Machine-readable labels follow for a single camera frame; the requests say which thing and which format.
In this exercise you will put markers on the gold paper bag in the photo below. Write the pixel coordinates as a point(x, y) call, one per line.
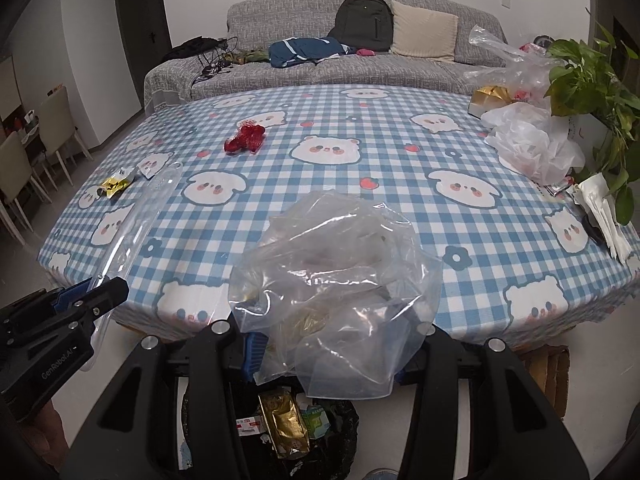
point(282, 422)

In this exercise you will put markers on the potted green plant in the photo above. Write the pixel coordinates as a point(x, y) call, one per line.
point(585, 75)

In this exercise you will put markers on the blue checked bear-print tablecloth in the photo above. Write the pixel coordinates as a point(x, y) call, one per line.
point(380, 160)

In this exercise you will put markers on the blue jacket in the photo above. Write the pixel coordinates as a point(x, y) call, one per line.
point(300, 52)

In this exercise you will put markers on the red crumpled wrapper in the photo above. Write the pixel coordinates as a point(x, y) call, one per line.
point(245, 140)

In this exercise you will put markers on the green white carton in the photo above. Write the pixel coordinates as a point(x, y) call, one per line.
point(315, 422)

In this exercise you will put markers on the person's left hand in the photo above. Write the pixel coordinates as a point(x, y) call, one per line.
point(47, 432)

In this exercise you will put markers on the yellow snack wrapper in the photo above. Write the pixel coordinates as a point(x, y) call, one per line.
point(117, 185)

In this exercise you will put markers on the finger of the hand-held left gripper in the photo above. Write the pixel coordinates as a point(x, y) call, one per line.
point(72, 295)
point(105, 297)

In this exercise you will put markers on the black clothing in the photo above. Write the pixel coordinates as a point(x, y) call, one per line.
point(187, 47)

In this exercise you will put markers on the dark backpack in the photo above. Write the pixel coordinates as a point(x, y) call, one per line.
point(360, 22)

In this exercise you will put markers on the dark door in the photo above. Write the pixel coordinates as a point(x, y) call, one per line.
point(145, 35)

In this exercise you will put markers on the white paper napkins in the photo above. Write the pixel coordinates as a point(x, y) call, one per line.
point(600, 195)

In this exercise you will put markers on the grey fabric sofa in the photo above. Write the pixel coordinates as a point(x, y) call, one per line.
point(300, 10)

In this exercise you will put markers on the large clear plastic bag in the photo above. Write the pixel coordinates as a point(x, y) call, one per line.
point(520, 70)

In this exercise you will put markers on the green camouflage cloth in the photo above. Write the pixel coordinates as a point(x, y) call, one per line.
point(250, 56)

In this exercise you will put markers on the beige cushion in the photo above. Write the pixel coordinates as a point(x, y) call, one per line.
point(422, 30)

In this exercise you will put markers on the gold gift box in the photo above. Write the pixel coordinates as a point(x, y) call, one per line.
point(492, 100)

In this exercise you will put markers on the cardboard box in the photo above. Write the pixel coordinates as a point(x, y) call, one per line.
point(550, 380)

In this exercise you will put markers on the pink small cloth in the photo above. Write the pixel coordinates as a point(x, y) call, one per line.
point(365, 52)

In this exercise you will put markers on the white plastic bag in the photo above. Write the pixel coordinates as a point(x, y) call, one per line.
point(535, 145)

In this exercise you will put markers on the beige dining chair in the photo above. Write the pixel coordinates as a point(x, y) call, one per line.
point(15, 170)
point(60, 115)

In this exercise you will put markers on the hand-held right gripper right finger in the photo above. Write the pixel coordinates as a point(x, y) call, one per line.
point(440, 360)

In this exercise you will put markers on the small foil wrapper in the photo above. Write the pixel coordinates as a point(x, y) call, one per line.
point(560, 187)

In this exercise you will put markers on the trash bin with black bag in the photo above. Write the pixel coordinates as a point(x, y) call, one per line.
point(345, 455)

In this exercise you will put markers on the long clear plastic bag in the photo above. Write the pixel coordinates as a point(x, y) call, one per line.
point(135, 220)

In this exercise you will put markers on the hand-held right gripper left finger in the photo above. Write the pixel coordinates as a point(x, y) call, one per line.
point(210, 360)

